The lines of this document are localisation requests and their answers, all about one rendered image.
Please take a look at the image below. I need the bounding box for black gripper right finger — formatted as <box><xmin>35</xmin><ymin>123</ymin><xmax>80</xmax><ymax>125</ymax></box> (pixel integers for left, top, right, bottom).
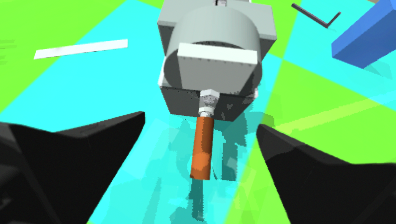
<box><xmin>255</xmin><ymin>124</ymin><xmax>396</xmax><ymax>224</ymax></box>

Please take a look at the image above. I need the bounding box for blue rectangular block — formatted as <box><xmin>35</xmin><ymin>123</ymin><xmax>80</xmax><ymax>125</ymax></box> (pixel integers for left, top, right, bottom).
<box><xmin>331</xmin><ymin>0</ymin><xmax>396</xmax><ymax>69</ymax></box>

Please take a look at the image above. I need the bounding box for dark grey l-shaped rod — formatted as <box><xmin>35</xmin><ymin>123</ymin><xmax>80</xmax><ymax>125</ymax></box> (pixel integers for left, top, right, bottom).
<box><xmin>291</xmin><ymin>2</ymin><xmax>342</xmax><ymax>28</ymax></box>

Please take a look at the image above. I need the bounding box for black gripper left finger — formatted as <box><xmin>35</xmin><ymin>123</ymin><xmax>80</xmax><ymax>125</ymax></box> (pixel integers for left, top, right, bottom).
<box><xmin>0</xmin><ymin>111</ymin><xmax>146</xmax><ymax>224</ymax></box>

